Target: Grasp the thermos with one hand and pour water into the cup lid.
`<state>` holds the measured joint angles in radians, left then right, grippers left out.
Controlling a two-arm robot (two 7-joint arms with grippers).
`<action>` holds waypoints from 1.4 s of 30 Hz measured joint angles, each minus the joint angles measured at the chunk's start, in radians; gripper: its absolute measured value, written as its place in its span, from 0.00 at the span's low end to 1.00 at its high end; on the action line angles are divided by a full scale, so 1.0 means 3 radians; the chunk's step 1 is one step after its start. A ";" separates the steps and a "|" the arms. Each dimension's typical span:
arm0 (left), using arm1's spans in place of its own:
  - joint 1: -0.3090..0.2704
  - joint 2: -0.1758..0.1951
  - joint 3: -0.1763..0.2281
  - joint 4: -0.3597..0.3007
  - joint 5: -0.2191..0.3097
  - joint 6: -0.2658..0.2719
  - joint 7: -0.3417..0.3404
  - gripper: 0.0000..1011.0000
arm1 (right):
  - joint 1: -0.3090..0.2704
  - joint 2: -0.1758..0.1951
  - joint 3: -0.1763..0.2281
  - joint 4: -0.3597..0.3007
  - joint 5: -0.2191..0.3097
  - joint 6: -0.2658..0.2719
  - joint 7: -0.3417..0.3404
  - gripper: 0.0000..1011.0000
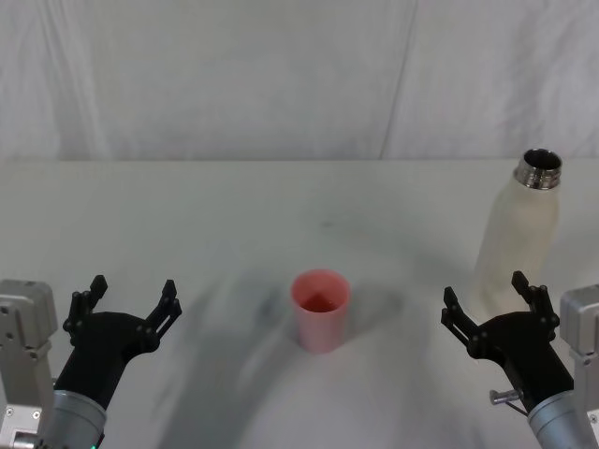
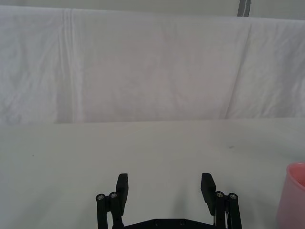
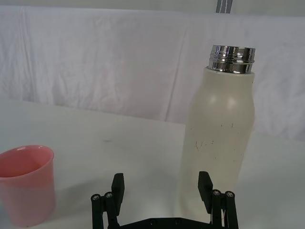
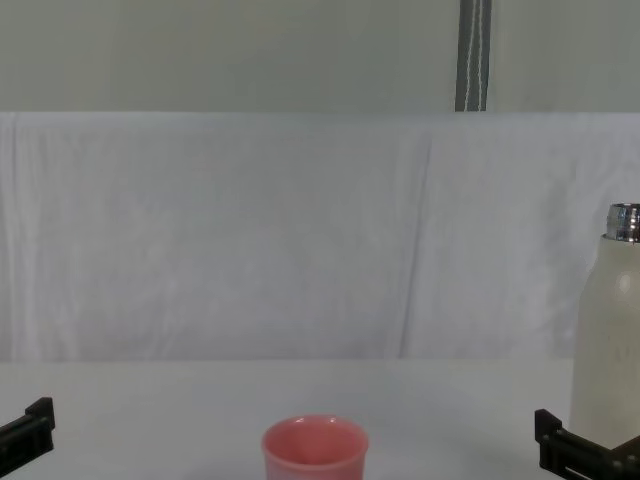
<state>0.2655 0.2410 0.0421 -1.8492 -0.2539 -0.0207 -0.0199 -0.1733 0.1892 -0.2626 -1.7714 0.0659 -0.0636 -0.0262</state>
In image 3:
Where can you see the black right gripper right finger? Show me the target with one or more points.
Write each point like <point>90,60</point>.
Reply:
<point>209,190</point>

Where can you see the white curtain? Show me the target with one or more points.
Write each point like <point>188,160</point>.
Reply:
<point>107,59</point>

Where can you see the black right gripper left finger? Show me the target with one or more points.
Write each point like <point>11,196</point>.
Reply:
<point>117,190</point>

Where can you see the pink plastic cup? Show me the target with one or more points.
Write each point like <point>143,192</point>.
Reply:
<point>28,183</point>

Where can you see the cream vacuum bottle steel neck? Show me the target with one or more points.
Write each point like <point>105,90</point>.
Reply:
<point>216,133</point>

